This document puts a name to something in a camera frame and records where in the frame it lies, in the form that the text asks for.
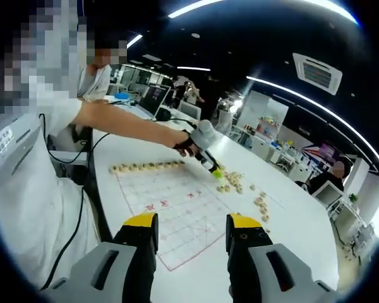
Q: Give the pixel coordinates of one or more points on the white office chair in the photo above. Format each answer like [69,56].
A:
[328,194]
[189,110]

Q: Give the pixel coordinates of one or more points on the short ceiling light strip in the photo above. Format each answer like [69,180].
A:
[192,68]

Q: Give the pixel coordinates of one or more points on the striped wall banner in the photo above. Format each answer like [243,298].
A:
[312,151]

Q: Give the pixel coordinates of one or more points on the clear red-lined chessboard sheet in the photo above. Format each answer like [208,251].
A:
[177,214]

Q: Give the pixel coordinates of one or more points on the ceiling air conditioner vent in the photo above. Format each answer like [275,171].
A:
[317,74]

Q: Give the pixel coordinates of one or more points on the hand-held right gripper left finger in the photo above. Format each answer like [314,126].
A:
[110,271]

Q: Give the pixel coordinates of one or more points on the display shelf with colourful items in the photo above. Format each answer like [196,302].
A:
[267,127]

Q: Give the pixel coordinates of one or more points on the black round pouch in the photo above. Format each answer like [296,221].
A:
[164,114]

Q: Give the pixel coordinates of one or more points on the blue tray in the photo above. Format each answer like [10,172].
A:
[121,95]

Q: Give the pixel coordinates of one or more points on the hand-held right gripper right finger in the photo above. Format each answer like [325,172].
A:
[259,271]

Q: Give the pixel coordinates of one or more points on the open laptop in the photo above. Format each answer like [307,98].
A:
[154,96]

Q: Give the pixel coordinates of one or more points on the grey chest device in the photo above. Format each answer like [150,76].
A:
[12,142]

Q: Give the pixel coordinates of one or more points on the potted plant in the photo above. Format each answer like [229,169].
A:
[353,198]

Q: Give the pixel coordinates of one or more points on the long ceiling light strip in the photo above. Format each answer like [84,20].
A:
[189,8]

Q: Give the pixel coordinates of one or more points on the person's left hand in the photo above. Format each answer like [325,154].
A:
[184,146]

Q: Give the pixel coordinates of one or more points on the group of wooden chess pieces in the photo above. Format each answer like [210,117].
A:
[113,168]

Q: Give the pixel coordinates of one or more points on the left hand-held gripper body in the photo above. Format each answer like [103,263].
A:
[205,135]

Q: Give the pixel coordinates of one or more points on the curved ceiling light strip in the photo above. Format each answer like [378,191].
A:
[303,94]

